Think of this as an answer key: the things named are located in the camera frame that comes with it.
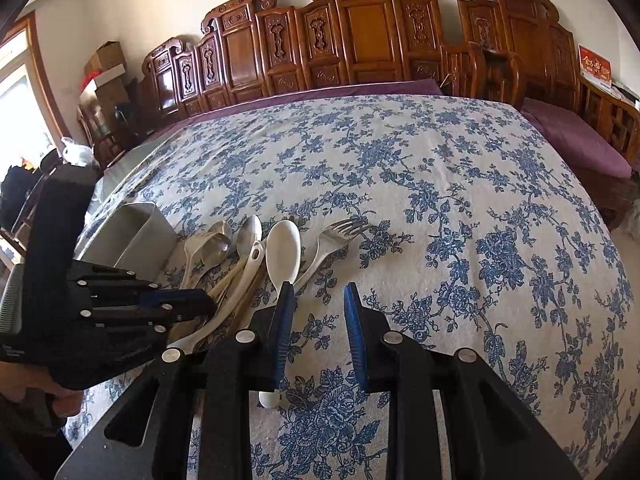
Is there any short purple seat cushion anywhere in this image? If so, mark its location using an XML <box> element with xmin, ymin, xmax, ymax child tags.
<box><xmin>520</xmin><ymin>97</ymin><xmax>633</xmax><ymax>181</ymax></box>

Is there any white plastic bag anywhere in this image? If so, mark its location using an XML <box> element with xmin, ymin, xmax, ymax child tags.
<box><xmin>60</xmin><ymin>137</ymin><xmax>96</xmax><ymax>167</ymax></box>

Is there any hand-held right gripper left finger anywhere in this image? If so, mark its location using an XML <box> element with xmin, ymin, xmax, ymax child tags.
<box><xmin>54</xmin><ymin>281</ymin><xmax>297</xmax><ymax>480</ymax></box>

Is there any grey utensil container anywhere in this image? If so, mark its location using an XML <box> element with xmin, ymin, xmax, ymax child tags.
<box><xmin>80</xmin><ymin>202</ymin><xmax>179</xmax><ymax>282</ymax></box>

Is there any stack of cardboard boxes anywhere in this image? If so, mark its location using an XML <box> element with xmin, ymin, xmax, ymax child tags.
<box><xmin>82</xmin><ymin>40</ymin><xmax>132</xmax><ymax>116</ymax></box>

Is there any person's left hand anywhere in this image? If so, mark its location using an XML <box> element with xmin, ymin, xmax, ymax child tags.
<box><xmin>0</xmin><ymin>359</ymin><xmax>83</xmax><ymax>418</ymax></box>

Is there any black bag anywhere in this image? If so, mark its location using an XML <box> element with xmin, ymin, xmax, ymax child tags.
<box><xmin>0</xmin><ymin>165</ymin><xmax>42</xmax><ymax>222</ymax></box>

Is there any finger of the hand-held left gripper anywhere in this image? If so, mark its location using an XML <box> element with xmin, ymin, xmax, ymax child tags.
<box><xmin>70</xmin><ymin>266</ymin><xmax>217</xmax><ymax>323</ymax></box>
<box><xmin>81</xmin><ymin>309</ymin><xmax>172</xmax><ymax>362</ymax></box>

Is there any carved wooden armchair sofa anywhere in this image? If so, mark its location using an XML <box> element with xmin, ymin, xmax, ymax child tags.
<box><xmin>442</xmin><ymin>0</ymin><xmax>640</xmax><ymax>231</ymax></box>

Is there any small cream spoon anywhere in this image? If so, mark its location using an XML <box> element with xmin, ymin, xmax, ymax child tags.
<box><xmin>179</xmin><ymin>233</ymin><xmax>213</xmax><ymax>291</ymax></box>

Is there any blue floral tablecloth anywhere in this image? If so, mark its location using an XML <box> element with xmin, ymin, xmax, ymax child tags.
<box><xmin>65</xmin><ymin>92</ymin><xmax>636</xmax><ymax>480</ymax></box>

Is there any window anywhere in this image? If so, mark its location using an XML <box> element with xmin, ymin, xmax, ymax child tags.
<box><xmin>0</xmin><ymin>15</ymin><xmax>62</xmax><ymax>171</ymax></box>

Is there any white slotted ladle handle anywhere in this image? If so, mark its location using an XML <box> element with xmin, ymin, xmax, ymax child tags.
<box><xmin>166</xmin><ymin>240</ymin><xmax>266</xmax><ymax>353</ymax></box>

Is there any wooden chopstick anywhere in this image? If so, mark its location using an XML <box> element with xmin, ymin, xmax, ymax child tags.
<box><xmin>207</xmin><ymin>260</ymin><xmax>261</xmax><ymax>306</ymax></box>
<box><xmin>220</xmin><ymin>265</ymin><xmax>268</xmax><ymax>333</ymax></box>

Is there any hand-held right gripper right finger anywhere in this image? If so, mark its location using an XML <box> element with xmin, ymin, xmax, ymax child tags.
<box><xmin>343</xmin><ymin>281</ymin><xmax>583</xmax><ymax>480</ymax></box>

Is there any long carved wooden sofa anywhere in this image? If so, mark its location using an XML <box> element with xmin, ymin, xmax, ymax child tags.
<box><xmin>140</xmin><ymin>0</ymin><xmax>451</xmax><ymax>126</ymax></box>

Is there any large white spoon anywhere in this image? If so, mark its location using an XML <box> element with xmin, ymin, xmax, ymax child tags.
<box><xmin>257</xmin><ymin>219</ymin><xmax>302</xmax><ymax>409</ymax></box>

